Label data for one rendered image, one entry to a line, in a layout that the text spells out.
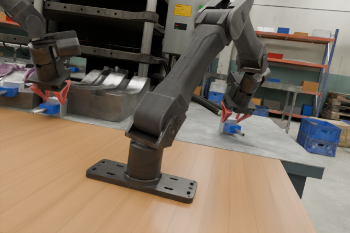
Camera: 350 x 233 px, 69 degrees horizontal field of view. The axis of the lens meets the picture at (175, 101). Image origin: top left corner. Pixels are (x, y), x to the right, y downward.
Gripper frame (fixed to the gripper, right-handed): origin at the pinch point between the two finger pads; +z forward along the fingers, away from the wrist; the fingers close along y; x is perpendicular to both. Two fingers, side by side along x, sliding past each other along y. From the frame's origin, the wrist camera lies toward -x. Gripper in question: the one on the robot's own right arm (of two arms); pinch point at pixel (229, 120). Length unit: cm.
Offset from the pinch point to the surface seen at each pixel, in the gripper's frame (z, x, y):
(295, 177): -0.7, 23.7, -13.6
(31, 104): 8, -8, 67
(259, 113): 181, -224, -208
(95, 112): 5.2, -4.1, 46.6
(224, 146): -3.5, 15.7, 8.5
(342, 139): 184, -182, -355
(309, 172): -6.5, 26.1, -13.3
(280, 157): -6.5, 21.1, -6.5
